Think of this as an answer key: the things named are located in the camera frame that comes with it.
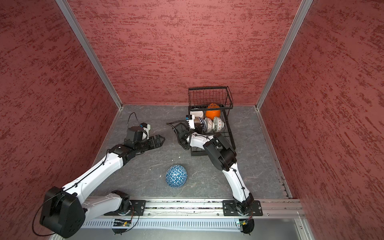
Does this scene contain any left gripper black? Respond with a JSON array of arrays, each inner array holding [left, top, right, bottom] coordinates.
[[134, 134, 166, 153]]

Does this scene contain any white pink bowl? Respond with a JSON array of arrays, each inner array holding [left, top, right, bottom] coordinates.
[[190, 111, 205, 119]]

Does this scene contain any red patterned bowl underneath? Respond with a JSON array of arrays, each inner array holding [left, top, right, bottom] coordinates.
[[205, 118, 214, 134]]

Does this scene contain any orange plastic bowl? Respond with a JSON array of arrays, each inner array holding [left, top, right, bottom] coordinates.
[[205, 103, 221, 121]]

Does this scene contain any green patterned ceramic bowl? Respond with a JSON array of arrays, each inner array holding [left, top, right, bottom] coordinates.
[[213, 117, 225, 133]]

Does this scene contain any blue patterned ceramic bowl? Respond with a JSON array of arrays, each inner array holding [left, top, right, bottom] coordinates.
[[166, 165, 188, 188]]

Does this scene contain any orange patterned bowl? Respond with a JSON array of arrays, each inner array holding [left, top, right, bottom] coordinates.
[[194, 117, 207, 134]]

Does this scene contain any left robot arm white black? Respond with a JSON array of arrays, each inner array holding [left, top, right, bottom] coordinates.
[[38, 125, 166, 238]]

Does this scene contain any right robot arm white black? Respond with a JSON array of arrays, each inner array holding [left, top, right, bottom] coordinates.
[[167, 121, 254, 216]]

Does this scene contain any left corner aluminium profile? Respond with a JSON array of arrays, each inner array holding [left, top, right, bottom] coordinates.
[[56, 0, 123, 111]]

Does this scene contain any corner aluminium profile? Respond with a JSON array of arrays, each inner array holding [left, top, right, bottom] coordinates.
[[56, 0, 123, 111], [256, 0, 313, 111]]

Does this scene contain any right corner aluminium profile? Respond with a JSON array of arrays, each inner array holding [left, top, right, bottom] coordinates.
[[256, 0, 313, 111]]

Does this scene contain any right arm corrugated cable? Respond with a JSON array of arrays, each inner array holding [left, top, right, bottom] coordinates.
[[166, 119, 196, 151]]

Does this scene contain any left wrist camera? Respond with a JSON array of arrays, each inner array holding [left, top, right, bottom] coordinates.
[[140, 123, 151, 141]]

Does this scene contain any black wire dish rack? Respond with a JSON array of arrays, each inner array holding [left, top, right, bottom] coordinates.
[[188, 86, 236, 149]]

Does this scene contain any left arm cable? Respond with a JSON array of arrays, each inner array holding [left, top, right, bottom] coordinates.
[[31, 111, 142, 237]]

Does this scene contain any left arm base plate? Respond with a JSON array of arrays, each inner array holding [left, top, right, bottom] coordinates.
[[104, 200, 147, 217]]

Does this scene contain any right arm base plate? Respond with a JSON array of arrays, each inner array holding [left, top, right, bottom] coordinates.
[[222, 200, 263, 217]]

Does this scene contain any white perforated cable duct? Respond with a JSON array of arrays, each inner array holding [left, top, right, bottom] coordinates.
[[82, 218, 240, 232]]

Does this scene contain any aluminium mounting rail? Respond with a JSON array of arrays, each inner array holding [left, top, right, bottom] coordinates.
[[61, 197, 305, 219]]

